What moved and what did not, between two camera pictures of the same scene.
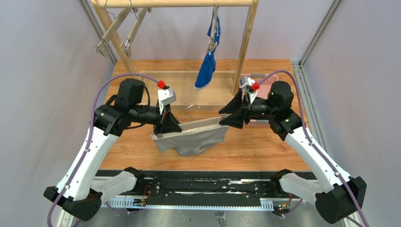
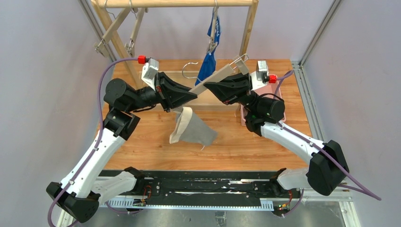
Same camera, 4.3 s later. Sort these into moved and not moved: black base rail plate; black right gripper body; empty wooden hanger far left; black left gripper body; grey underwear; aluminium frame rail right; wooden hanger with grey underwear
Moved: wooden hanger with grey underwear; black left gripper body; black right gripper body; grey underwear
Not moved: black base rail plate; empty wooden hanger far left; aluminium frame rail right
